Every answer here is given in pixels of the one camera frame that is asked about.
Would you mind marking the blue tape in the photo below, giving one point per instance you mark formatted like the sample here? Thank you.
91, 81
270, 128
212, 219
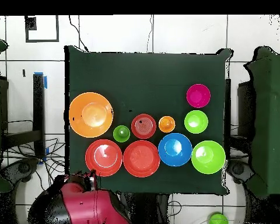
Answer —
45, 81

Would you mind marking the black chair base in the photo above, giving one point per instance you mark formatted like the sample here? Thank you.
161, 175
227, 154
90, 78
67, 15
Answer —
23, 168
238, 169

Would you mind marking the small green bowl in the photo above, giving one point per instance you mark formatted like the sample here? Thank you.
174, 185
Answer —
196, 121

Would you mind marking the green bowl on floor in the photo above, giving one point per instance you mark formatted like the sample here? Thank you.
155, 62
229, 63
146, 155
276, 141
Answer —
218, 219

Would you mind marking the large red bowl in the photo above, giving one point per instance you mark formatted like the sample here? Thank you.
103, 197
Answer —
141, 158
103, 158

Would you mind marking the large green bowl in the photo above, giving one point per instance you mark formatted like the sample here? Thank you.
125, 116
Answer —
208, 157

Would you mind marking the pink bowl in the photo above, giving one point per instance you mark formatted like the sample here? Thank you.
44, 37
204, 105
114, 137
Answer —
198, 95

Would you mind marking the orange cup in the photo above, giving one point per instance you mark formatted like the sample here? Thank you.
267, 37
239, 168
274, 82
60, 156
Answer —
166, 124

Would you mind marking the small red bowl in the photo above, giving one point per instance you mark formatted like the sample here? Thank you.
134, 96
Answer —
143, 126

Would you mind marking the blue bowl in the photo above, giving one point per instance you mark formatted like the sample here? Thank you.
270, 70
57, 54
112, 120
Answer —
175, 149

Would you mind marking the green cup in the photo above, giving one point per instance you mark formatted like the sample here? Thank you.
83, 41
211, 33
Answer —
121, 133

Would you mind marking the dark green table cloth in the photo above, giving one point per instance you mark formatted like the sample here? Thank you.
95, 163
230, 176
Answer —
142, 81

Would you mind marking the large orange bowl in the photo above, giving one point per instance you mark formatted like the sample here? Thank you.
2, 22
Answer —
91, 114

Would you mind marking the black stool frame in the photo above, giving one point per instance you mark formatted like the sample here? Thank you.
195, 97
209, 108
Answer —
38, 105
246, 109

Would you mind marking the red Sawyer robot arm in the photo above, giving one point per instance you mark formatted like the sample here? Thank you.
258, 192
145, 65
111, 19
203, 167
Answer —
88, 205

